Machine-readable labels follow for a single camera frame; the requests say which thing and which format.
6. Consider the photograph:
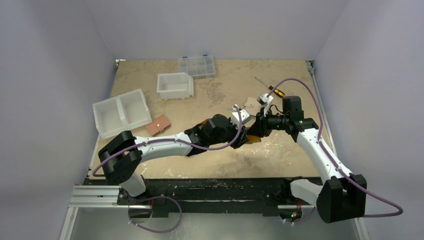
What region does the orange card holder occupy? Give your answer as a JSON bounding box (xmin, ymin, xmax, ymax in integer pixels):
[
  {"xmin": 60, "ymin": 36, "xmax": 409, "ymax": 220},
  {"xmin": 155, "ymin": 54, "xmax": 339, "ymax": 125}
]
[{"xmin": 246, "ymin": 134, "xmax": 262, "ymax": 145}]

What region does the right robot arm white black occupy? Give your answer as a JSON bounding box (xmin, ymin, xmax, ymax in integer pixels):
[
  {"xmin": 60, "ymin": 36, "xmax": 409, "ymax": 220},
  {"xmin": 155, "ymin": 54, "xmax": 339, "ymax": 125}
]
[{"xmin": 247, "ymin": 93, "xmax": 367, "ymax": 223}]

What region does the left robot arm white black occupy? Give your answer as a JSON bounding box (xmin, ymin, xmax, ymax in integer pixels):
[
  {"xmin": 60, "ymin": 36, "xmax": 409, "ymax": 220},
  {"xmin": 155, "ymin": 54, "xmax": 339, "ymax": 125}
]
[{"xmin": 92, "ymin": 111, "xmax": 251, "ymax": 205}]

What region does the beige card holder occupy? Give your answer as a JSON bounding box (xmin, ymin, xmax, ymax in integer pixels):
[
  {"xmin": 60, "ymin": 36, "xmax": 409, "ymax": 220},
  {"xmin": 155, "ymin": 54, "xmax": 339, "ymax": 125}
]
[{"xmin": 244, "ymin": 97, "xmax": 262, "ymax": 116}]

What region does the pink tan card holder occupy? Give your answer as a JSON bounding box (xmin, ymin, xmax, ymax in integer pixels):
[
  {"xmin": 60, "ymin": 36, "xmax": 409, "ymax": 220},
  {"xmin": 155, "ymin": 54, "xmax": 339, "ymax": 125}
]
[{"xmin": 145, "ymin": 114, "xmax": 172, "ymax": 137}]

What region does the yellow black screwdriver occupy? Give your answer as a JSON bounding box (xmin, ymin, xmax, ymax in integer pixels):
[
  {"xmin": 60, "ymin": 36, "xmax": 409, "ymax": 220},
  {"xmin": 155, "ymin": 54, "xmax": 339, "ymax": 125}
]
[{"xmin": 255, "ymin": 76, "xmax": 286, "ymax": 98}]

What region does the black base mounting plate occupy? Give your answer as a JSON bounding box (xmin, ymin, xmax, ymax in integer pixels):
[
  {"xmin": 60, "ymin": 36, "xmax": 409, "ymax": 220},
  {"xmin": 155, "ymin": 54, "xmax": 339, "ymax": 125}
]
[{"xmin": 82, "ymin": 176, "xmax": 324, "ymax": 219}]

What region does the clear compartment organizer box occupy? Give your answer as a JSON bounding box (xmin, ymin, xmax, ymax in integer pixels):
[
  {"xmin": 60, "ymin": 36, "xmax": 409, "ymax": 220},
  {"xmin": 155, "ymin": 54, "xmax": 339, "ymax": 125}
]
[{"xmin": 177, "ymin": 54, "xmax": 216, "ymax": 79}]

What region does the white small open bin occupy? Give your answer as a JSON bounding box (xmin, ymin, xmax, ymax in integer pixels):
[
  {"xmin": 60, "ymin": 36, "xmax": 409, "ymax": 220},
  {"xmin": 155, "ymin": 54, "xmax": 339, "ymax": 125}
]
[{"xmin": 156, "ymin": 72, "xmax": 194, "ymax": 101}]

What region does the white two-compartment bin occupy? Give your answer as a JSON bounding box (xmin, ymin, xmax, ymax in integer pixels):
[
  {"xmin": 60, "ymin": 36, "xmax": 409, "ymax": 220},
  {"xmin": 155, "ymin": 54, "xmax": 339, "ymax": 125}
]
[{"xmin": 92, "ymin": 88, "xmax": 153, "ymax": 140}]

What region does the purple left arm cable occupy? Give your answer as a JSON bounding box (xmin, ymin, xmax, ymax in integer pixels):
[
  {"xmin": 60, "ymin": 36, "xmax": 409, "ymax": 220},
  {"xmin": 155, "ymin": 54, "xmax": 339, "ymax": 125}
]
[{"xmin": 91, "ymin": 105, "xmax": 244, "ymax": 178}]

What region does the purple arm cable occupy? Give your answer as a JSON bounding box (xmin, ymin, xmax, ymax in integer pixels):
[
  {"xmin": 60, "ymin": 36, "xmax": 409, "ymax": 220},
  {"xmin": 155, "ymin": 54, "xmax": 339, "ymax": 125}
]
[
  {"xmin": 91, "ymin": 105, "xmax": 244, "ymax": 178},
  {"xmin": 268, "ymin": 78, "xmax": 404, "ymax": 219}
]

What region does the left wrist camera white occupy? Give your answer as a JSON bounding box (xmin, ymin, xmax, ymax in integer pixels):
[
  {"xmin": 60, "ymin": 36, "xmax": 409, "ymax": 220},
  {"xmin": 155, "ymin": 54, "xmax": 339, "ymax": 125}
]
[{"xmin": 229, "ymin": 104, "xmax": 252, "ymax": 126}]

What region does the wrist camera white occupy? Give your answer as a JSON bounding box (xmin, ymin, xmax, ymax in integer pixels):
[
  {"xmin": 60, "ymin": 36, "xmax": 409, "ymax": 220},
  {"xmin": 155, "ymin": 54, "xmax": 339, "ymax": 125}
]
[
  {"xmin": 257, "ymin": 92, "xmax": 274, "ymax": 107},
  {"xmin": 229, "ymin": 104, "xmax": 252, "ymax": 126}
]

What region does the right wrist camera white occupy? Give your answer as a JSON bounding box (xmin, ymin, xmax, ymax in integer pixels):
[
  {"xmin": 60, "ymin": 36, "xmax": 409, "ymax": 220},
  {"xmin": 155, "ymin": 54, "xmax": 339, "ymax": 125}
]
[{"xmin": 257, "ymin": 92, "xmax": 274, "ymax": 107}]

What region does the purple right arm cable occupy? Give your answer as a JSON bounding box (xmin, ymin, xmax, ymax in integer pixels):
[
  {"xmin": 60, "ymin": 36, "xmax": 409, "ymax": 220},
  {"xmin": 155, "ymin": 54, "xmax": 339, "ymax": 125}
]
[{"xmin": 268, "ymin": 78, "xmax": 404, "ymax": 219}]

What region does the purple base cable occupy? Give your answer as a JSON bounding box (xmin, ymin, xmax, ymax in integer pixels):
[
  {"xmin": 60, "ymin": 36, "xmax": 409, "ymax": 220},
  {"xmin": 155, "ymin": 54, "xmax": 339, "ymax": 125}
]
[{"xmin": 127, "ymin": 196, "xmax": 183, "ymax": 234}]

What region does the aluminium frame rail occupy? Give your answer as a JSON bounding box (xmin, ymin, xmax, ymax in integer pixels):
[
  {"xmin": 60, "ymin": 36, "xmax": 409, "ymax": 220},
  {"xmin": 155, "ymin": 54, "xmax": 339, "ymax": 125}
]
[{"xmin": 59, "ymin": 185, "xmax": 119, "ymax": 240}]

